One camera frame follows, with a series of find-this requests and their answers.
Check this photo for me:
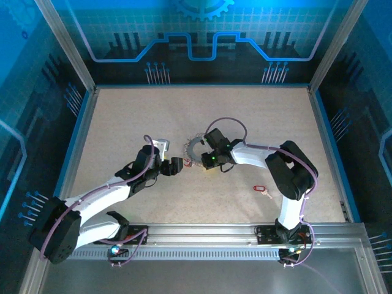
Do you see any grey metal disc keyring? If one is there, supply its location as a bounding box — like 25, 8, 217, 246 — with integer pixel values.
183, 132, 209, 168

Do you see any small lit connector box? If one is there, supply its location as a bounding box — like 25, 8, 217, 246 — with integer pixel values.
278, 246, 303, 258
107, 244, 129, 257

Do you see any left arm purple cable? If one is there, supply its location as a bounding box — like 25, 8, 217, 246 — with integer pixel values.
39, 134, 156, 268

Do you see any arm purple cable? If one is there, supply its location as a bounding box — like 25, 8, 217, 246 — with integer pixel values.
39, 134, 156, 268
204, 118, 320, 269

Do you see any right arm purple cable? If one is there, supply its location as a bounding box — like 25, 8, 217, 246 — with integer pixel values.
204, 118, 320, 269

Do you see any aluminium table side rail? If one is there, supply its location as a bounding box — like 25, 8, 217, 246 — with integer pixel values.
307, 87, 353, 223
58, 87, 99, 223

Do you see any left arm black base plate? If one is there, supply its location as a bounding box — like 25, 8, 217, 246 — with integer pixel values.
93, 225, 149, 246

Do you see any aluminium mounting rail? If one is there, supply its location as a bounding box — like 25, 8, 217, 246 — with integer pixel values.
73, 222, 368, 247

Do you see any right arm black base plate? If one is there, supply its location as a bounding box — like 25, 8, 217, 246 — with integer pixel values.
255, 225, 313, 246

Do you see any slotted grey cable duct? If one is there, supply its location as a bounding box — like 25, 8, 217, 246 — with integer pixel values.
69, 248, 284, 261

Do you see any aluminium frame post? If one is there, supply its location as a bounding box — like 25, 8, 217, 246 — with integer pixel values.
308, 0, 369, 92
34, 0, 98, 92

